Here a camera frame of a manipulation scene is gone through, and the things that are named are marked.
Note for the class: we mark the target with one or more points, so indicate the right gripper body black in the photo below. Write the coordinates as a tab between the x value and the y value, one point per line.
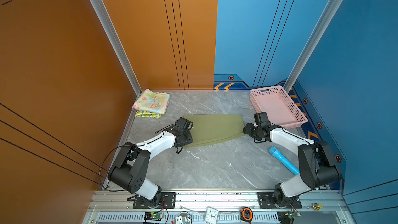
252	131

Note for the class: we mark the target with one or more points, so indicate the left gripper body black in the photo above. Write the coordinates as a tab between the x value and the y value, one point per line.
187	139

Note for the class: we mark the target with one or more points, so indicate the olive green skirt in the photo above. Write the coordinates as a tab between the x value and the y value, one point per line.
213	129

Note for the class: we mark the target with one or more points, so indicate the pink plastic basket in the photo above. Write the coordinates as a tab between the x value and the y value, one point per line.
278	105

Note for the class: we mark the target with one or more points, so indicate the pastel floral skirt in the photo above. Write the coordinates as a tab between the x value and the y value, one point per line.
153	102

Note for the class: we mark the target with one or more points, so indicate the lemon print skirt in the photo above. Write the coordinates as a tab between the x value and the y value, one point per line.
145	114

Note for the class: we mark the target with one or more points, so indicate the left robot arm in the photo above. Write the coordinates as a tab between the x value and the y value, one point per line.
130	166

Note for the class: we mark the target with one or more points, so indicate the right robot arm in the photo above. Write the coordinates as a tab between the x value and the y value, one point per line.
317	166

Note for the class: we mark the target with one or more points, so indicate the light blue plastic tube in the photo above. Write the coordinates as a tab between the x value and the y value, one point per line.
277	154

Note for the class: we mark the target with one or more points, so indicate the white power plug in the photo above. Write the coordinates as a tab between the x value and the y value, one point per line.
183	218

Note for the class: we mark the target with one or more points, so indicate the orange black tape measure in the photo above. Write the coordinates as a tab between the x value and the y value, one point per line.
246	215

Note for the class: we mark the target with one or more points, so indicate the white square clock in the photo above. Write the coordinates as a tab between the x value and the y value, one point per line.
211	215

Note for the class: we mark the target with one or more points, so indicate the green circuit board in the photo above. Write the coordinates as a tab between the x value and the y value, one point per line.
153	218

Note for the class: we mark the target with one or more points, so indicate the brass round knob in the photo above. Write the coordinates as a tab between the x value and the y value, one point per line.
317	206

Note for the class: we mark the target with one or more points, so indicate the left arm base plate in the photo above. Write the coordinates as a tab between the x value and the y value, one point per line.
165	199

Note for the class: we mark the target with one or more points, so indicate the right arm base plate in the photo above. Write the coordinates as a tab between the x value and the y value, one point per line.
266	200

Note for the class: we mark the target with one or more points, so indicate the black board with wires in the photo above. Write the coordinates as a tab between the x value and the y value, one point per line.
288	217

